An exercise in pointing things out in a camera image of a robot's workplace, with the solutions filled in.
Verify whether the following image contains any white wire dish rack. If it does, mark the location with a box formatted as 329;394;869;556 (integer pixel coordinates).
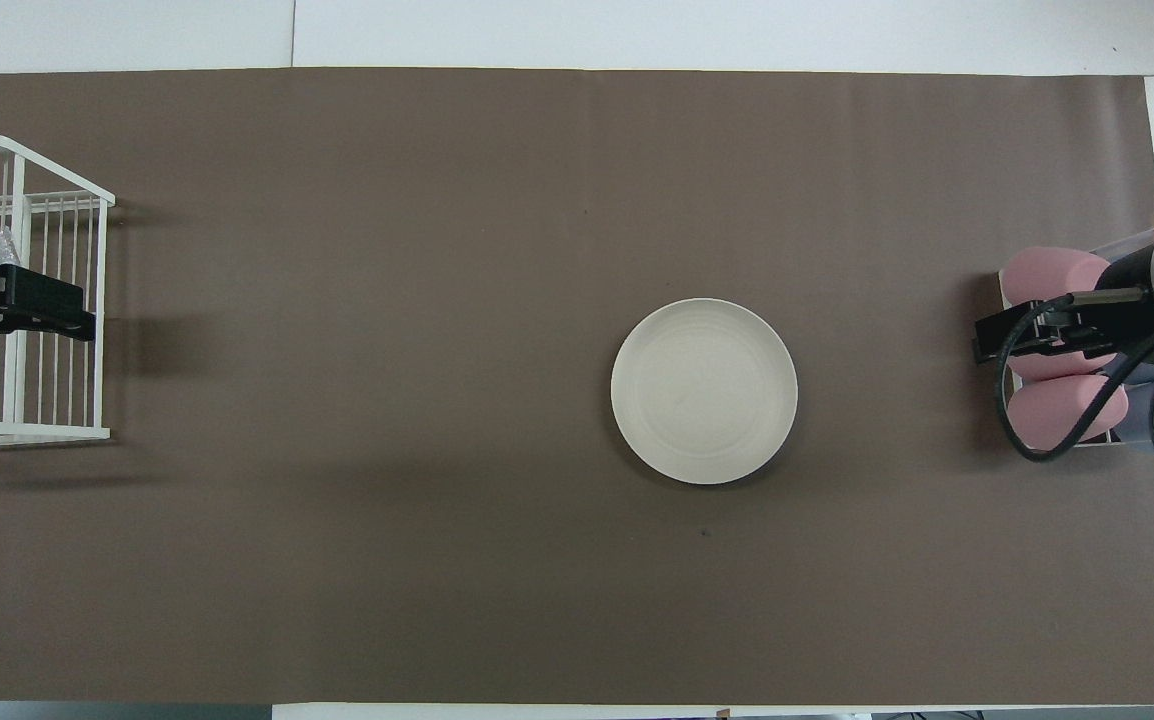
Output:
0;135;116;448

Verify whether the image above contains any cream round plate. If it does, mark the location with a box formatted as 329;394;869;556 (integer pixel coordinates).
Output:
610;298;799;486

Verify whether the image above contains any pink plastic cup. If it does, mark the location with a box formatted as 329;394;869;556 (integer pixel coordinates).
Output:
1005;345;1120;382
1007;375;1130;451
999;247;1113;311

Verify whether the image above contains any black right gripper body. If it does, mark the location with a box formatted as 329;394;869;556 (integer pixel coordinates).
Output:
974;245;1154;365

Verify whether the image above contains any brown table mat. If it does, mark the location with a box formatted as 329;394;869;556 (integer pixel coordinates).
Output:
0;68;1154;706

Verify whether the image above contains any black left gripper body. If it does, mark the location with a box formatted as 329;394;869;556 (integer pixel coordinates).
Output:
0;263;97;356

